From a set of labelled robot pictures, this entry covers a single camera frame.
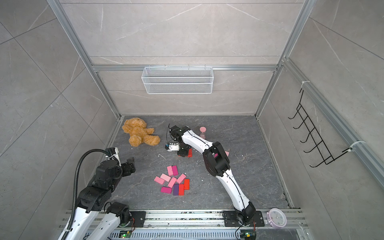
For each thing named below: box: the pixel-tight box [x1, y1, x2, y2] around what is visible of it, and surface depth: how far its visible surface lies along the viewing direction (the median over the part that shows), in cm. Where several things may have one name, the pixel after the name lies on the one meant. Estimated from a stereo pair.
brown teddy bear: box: [122, 117, 161, 147], surface depth 100 cm
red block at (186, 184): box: [184, 179, 190, 190], surface depth 87 cm
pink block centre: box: [167, 177, 177, 188], surface depth 87 cm
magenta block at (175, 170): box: [171, 165, 179, 176], surface depth 92 cm
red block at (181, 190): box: [178, 184, 185, 196], surface depth 84 cm
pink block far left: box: [154, 176, 165, 185], surface depth 87 cm
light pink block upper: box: [166, 165, 174, 176], surface depth 91 cm
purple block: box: [173, 184, 179, 196], surface depth 84 cm
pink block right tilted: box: [176, 173, 186, 184], surface depth 87 cm
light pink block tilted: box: [160, 173, 172, 182], surface depth 88 cm
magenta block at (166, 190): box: [160, 186, 172, 194], surface depth 84 cm
